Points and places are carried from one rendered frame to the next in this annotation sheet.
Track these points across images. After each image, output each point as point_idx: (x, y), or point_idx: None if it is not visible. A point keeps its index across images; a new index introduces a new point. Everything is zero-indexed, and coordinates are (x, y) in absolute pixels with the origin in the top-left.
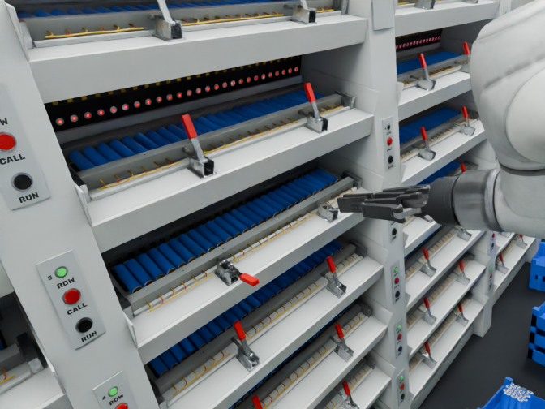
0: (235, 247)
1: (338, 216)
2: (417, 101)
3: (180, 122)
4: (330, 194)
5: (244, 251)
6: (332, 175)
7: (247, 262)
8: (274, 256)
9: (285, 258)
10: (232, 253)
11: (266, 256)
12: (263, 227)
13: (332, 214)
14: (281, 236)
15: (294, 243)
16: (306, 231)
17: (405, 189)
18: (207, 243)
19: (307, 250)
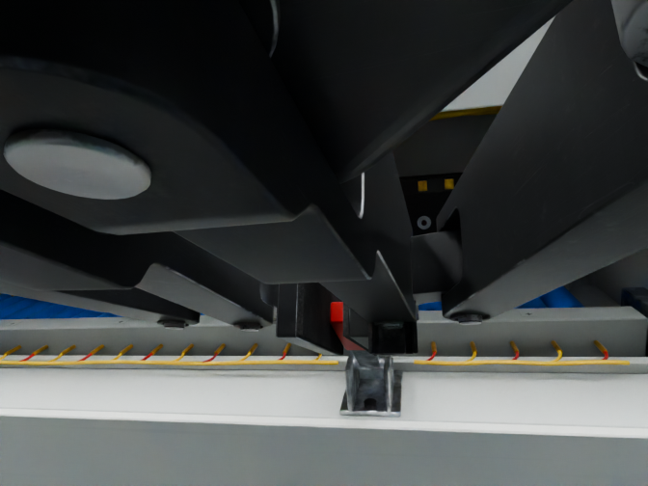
0: (32, 336)
1: (416, 411)
2: None
3: None
4: (465, 329)
5: (49, 358)
6: (567, 295)
7: (10, 384)
8: (51, 404)
9: (73, 431)
10: (25, 348)
11: (51, 392)
12: (137, 323)
13: (345, 372)
14: (167, 374)
15: (145, 405)
16: (234, 397)
17: (489, 138)
18: (40, 311)
19: (193, 467)
